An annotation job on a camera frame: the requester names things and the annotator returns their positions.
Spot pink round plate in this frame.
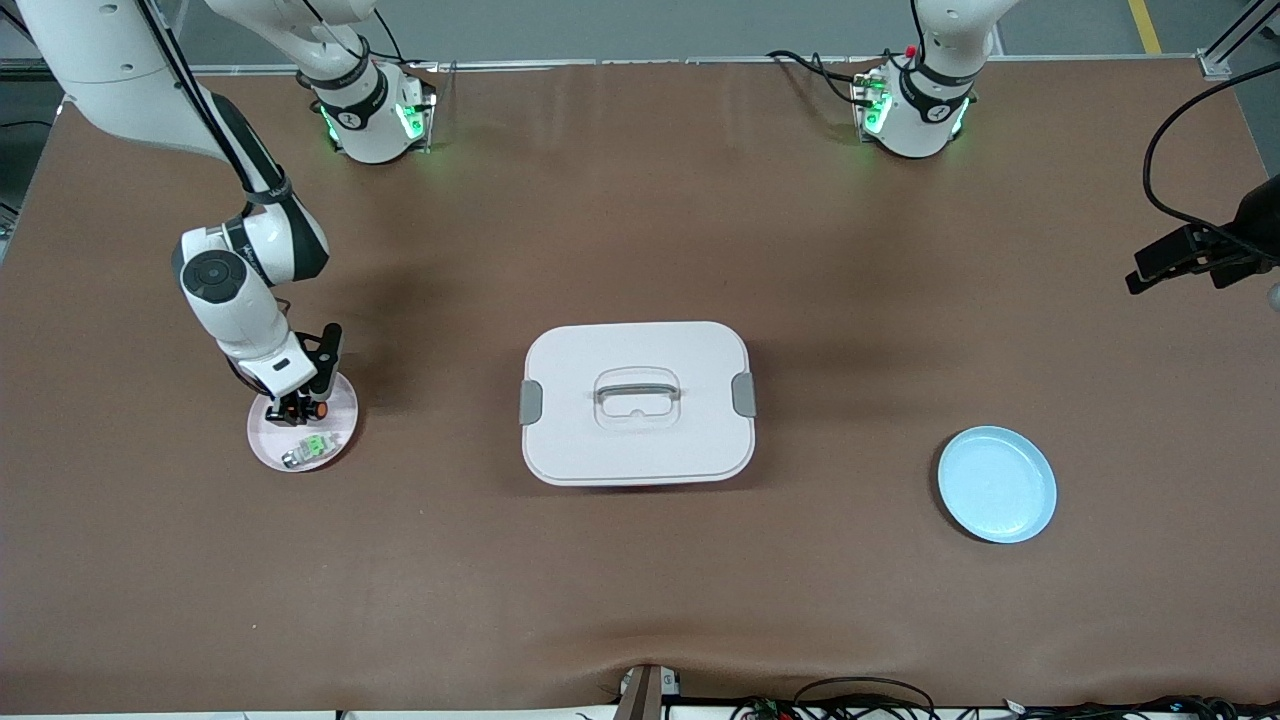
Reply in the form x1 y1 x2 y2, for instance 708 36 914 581
246 368 359 473

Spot blue round plate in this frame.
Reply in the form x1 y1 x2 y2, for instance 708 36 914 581
937 425 1058 545

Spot white lidded storage box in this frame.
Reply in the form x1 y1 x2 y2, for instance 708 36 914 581
518 320 758 488

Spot green push button switch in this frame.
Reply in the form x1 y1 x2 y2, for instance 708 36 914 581
281 430 343 469

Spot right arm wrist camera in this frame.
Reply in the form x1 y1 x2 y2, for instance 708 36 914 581
298 322 344 403

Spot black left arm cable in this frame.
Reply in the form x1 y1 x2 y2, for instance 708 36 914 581
1142 62 1280 237

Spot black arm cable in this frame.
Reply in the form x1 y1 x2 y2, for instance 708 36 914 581
1142 62 1280 237
138 0 293 206

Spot aluminium frame profile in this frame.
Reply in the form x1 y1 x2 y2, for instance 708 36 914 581
1198 0 1280 81

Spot grey box lid handle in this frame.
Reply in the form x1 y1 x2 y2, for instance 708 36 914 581
593 377 683 404

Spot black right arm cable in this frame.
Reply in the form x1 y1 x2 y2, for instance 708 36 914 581
138 0 293 206

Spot black right base cables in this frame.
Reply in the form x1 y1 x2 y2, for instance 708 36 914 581
368 8 409 67

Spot black base cables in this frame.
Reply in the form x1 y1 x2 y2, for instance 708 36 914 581
368 8 409 67
767 48 871 106

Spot black left base cables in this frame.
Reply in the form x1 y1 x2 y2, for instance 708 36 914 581
767 48 871 106

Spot metal table edge rail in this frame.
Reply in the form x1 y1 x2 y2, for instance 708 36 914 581
190 55 1216 79

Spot metal bracket at table edge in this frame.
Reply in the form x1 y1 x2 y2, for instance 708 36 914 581
615 663 683 720

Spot cable bundle below table edge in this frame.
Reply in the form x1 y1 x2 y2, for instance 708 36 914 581
730 677 1280 720

